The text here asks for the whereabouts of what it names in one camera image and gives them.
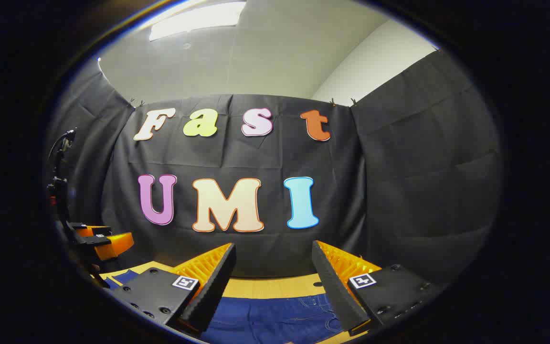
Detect ceiling light panel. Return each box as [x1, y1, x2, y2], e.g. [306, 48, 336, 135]
[148, 1, 247, 42]

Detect black backdrop cloth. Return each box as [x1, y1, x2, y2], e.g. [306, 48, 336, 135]
[46, 48, 502, 287]

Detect blue jeans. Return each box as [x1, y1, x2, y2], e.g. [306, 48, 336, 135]
[103, 270, 347, 344]

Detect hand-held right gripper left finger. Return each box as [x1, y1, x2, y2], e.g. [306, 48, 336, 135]
[110, 243, 237, 333]

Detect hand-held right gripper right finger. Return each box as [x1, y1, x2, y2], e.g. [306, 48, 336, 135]
[312, 240, 446, 336]

